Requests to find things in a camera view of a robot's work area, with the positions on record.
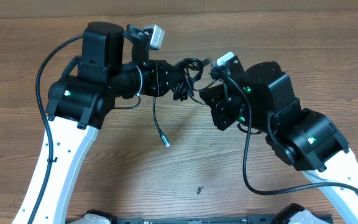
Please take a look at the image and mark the thick black USB cable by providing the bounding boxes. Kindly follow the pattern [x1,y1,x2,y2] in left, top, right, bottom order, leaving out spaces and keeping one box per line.
[171,57,217,106]

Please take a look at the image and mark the thin black USB-C cable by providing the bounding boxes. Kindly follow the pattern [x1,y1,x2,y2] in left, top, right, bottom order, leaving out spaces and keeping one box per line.
[152,96,171,148]

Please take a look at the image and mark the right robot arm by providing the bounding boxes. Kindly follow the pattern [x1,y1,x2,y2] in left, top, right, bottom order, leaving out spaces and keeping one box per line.
[200,53,358,223]

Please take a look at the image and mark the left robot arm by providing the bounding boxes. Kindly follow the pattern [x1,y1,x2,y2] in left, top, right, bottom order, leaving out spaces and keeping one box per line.
[14,22,185,223]

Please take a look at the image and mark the small black debris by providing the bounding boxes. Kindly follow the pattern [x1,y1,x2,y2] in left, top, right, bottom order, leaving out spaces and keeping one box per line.
[196,186,204,195]

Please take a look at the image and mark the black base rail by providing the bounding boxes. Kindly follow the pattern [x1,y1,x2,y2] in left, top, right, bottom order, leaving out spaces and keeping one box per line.
[67,202,334,224]

